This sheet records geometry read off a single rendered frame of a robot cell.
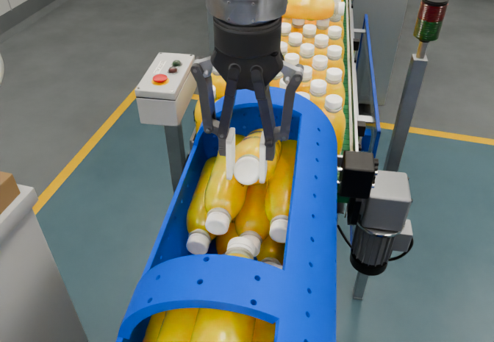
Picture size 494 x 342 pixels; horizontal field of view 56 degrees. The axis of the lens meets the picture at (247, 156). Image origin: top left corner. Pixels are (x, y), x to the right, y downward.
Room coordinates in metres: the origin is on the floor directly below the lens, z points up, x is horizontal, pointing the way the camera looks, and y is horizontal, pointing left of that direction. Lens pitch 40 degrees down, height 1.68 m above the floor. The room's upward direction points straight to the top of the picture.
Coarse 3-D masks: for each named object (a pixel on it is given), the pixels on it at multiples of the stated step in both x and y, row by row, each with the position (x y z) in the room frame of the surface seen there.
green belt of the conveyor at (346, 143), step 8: (344, 0) 2.05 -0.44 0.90; (344, 16) 1.87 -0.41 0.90; (344, 24) 1.79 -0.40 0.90; (344, 32) 1.71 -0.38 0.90; (344, 40) 1.64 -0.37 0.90; (344, 56) 1.52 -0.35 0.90; (344, 64) 1.45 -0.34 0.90; (344, 80) 1.34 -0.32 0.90; (344, 104) 1.20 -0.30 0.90; (344, 112) 1.16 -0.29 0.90; (344, 136) 1.04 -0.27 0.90; (344, 144) 1.00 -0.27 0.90; (344, 200) 0.82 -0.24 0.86
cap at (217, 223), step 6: (210, 216) 0.52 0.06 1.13; (216, 216) 0.51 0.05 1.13; (222, 216) 0.51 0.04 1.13; (210, 222) 0.51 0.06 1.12; (216, 222) 0.51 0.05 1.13; (222, 222) 0.50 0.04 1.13; (228, 222) 0.51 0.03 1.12; (210, 228) 0.51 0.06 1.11; (216, 228) 0.51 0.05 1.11; (222, 228) 0.51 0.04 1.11; (228, 228) 0.50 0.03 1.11; (216, 234) 0.51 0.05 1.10; (222, 234) 0.50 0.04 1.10
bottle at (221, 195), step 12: (216, 156) 0.67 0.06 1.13; (216, 168) 0.62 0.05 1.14; (216, 180) 0.58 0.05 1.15; (228, 180) 0.58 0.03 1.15; (216, 192) 0.56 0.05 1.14; (228, 192) 0.56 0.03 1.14; (240, 192) 0.57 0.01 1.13; (204, 204) 0.56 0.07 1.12; (216, 204) 0.54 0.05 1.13; (228, 204) 0.54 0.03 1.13; (240, 204) 0.55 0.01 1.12; (228, 216) 0.52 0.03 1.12
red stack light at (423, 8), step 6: (420, 6) 1.12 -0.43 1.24; (426, 6) 1.10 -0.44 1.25; (432, 6) 1.10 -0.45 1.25; (444, 6) 1.10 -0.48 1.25; (420, 12) 1.11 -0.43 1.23; (426, 12) 1.10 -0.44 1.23; (432, 12) 1.09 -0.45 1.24; (438, 12) 1.09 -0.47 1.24; (444, 12) 1.10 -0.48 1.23; (420, 18) 1.11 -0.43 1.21; (426, 18) 1.10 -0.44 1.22; (432, 18) 1.09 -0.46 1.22; (438, 18) 1.09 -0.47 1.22
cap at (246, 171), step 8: (240, 160) 0.49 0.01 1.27; (248, 160) 0.49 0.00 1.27; (256, 160) 0.49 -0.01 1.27; (240, 168) 0.49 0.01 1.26; (248, 168) 0.48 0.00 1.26; (256, 168) 0.48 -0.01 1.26; (240, 176) 0.48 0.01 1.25; (248, 176) 0.48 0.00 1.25; (256, 176) 0.48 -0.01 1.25; (248, 184) 0.47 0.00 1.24
